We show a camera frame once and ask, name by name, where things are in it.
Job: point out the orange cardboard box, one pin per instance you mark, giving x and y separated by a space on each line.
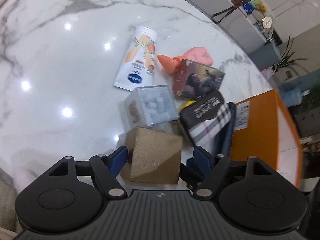
262 145

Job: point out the dark picture printed box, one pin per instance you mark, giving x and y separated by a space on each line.
200 80

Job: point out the plaid cloth pouch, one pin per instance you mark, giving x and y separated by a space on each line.
208 127

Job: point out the brown cardboard box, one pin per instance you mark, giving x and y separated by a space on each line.
152 155

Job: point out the pink and orange container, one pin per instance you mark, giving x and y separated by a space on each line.
197 55

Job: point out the blue water bottle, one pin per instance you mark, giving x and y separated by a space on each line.
291 93

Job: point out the round white hand fan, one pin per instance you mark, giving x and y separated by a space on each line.
267 22

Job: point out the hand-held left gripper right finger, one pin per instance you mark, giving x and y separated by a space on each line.
201 157

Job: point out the green potted plant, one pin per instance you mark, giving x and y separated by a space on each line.
287 57

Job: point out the black glasses case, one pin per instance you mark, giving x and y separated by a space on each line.
200 110

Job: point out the pink woven basket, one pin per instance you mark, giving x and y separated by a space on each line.
268 70

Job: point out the yellow tape measure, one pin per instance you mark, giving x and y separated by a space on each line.
187 104

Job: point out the white low cabinet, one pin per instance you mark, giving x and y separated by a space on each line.
240 27

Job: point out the yellow plush toy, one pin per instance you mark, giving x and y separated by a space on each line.
262 7

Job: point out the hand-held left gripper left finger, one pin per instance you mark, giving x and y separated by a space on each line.
120 156

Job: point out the grey trash bin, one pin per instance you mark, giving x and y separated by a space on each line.
266 56

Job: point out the clear plastic box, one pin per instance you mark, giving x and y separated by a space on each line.
155 105

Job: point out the white lotion bottle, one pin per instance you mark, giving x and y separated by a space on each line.
137 60

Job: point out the blue patterned box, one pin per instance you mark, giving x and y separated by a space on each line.
247 9

